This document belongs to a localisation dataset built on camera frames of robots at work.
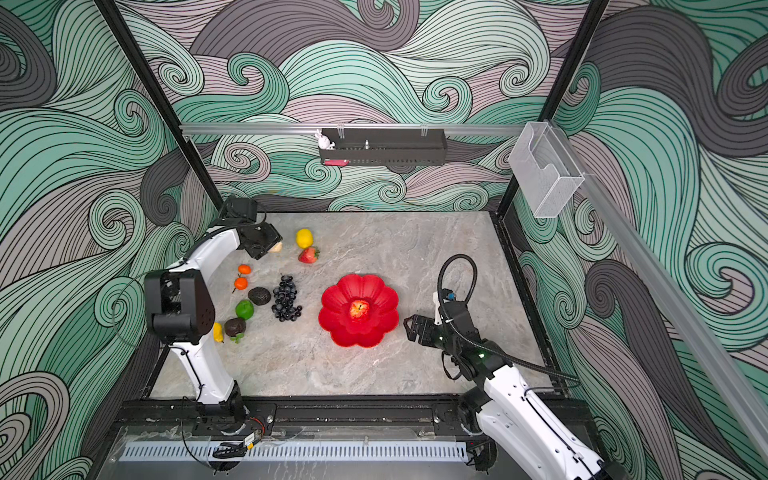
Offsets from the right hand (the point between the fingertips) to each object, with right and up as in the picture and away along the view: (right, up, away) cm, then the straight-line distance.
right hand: (414, 326), depth 79 cm
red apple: (-15, +3, +8) cm, 18 cm away
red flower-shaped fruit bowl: (-19, -4, +9) cm, 21 cm away
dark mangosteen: (-52, -2, +6) cm, 52 cm away
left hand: (-43, +24, +17) cm, 52 cm away
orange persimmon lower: (-56, +9, +18) cm, 59 cm away
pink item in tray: (-23, +47, +10) cm, 53 cm away
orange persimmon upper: (-56, +13, +21) cm, 61 cm away
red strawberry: (-34, +18, +24) cm, 46 cm away
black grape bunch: (-39, +6, +13) cm, 42 cm away
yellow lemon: (-37, +24, +30) cm, 53 cm away
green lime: (-51, +2, +11) cm, 52 cm away
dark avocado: (-48, +6, +13) cm, 50 cm away
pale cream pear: (-42, +21, +13) cm, 49 cm away
